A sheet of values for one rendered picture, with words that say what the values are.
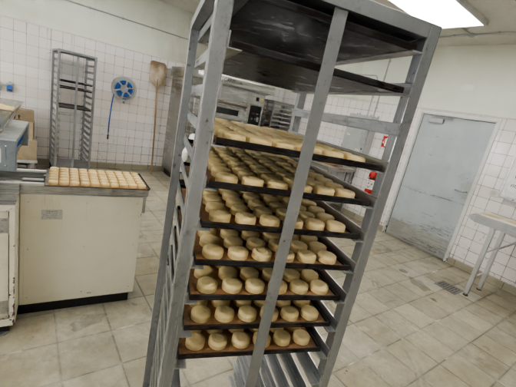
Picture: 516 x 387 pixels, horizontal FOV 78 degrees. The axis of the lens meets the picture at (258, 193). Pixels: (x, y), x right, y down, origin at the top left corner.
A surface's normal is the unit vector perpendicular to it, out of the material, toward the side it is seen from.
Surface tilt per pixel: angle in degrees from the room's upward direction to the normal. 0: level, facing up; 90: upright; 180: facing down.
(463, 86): 90
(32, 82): 90
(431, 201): 90
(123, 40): 90
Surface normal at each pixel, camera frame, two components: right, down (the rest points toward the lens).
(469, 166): -0.80, -0.01
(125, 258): 0.50, 0.32
